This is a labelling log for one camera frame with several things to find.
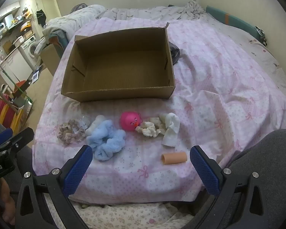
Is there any dark patterned bag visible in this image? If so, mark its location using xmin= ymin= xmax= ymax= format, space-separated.
xmin=71 ymin=3 xmax=87 ymax=13

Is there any plain cardboard carton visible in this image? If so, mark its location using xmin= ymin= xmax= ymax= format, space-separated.
xmin=40 ymin=44 xmax=63 ymax=77

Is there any dark striped cloth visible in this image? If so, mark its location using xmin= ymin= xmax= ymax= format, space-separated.
xmin=169 ymin=42 xmax=180 ymax=65

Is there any black patterned object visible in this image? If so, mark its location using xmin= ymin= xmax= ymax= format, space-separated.
xmin=255 ymin=26 xmax=268 ymax=47

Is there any orange box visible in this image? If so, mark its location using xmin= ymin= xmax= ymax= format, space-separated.
xmin=20 ymin=21 xmax=32 ymax=32

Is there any pink rubber duck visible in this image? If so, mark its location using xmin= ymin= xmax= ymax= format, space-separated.
xmin=120 ymin=111 xmax=142 ymax=132

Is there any light blue fluffy scrunchie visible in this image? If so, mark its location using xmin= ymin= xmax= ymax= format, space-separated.
xmin=86 ymin=120 xmax=126 ymax=161

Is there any pink bow-print blanket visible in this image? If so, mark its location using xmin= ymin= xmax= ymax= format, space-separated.
xmin=32 ymin=17 xmax=286 ymax=206

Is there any black hanging bag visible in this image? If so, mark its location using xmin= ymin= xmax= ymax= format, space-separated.
xmin=36 ymin=10 xmax=47 ymax=26

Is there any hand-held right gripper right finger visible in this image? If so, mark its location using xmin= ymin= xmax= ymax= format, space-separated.
xmin=181 ymin=145 xmax=277 ymax=229

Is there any person's left hand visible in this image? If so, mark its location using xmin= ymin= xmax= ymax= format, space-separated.
xmin=0 ymin=179 xmax=17 ymax=225

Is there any teal headboard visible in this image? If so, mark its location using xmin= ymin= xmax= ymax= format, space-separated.
xmin=206 ymin=5 xmax=263 ymax=42

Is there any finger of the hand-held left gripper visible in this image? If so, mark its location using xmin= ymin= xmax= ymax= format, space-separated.
xmin=0 ymin=127 xmax=35 ymax=152
xmin=0 ymin=128 xmax=13 ymax=148

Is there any brown floral scrunchie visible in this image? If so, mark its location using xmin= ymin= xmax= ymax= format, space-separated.
xmin=57 ymin=119 xmax=86 ymax=145

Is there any cream scrunchie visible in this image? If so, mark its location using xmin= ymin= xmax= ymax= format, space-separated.
xmin=135 ymin=116 xmax=168 ymax=138

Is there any clear plastic packet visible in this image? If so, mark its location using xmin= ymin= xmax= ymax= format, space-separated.
xmin=75 ymin=115 xmax=90 ymax=130

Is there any white fluffy scrunchie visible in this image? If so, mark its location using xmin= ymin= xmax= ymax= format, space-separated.
xmin=85 ymin=115 xmax=106 ymax=136

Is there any red suitcase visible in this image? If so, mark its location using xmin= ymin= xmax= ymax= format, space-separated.
xmin=0 ymin=95 xmax=23 ymax=130

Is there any white washing machine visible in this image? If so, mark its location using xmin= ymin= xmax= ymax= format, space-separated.
xmin=17 ymin=35 xmax=41 ymax=70

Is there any brown cardboard box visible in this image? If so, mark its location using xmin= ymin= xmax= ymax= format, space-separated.
xmin=60 ymin=22 xmax=176 ymax=103

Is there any grey-white printed duvet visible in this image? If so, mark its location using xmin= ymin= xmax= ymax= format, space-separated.
xmin=42 ymin=0 xmax=208 ymax=50

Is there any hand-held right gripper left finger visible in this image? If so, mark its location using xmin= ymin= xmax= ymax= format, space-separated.
xmin=14 ymin=145 xmax=93 ymax=229

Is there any floral bed sheet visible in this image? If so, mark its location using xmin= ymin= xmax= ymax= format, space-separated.
xmin=44 ymin=194 xmax=197 ymax=229

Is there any white sock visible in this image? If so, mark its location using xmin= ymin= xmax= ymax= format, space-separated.
xmin=161 ymin=113 xmax=181 ymax=147

